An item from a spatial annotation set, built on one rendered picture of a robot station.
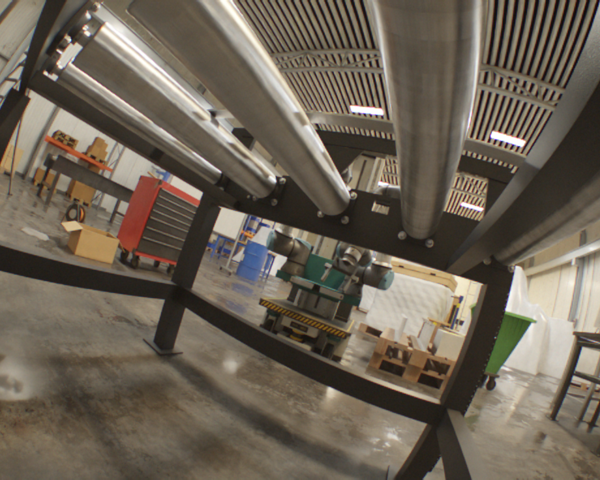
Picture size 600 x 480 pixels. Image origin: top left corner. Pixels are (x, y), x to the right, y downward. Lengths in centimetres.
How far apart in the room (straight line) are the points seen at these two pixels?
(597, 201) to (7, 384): 127
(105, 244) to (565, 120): 275
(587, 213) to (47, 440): 112
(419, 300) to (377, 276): 231
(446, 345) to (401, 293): 188
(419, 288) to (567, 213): 371
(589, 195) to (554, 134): 21
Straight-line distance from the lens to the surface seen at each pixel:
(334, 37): 1030
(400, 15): 25
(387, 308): 429
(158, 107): 67
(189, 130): 71
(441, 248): 90
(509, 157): 57
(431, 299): 405
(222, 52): 39
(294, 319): 185
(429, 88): 29
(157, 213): 281
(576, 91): 23
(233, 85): 42
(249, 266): 628
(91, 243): 263
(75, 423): 84
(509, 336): 320
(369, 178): 236
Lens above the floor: 59
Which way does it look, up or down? 6 degrees up
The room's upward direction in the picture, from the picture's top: 20 degrees clockwise
